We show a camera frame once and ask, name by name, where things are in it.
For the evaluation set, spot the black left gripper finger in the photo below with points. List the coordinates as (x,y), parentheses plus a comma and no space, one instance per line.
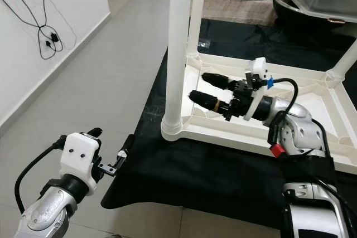
(90,134)
(126,151)

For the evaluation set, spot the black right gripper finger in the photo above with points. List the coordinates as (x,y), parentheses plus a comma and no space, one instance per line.
(207,101)
(218,80)

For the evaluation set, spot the white plastic children table top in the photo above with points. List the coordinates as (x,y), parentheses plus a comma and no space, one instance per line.
(334,115)

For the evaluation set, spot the beige woven mat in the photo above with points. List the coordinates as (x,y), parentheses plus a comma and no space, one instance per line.
(240,10)

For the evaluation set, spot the black tablecloth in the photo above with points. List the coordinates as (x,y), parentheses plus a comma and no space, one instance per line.
(201,176)

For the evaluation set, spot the black wok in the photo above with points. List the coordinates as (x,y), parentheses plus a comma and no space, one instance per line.
(290,15)

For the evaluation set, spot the black power plug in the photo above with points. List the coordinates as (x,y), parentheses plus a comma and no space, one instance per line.
(54,37)

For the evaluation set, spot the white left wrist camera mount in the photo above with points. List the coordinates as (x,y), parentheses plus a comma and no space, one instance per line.
(81,154)

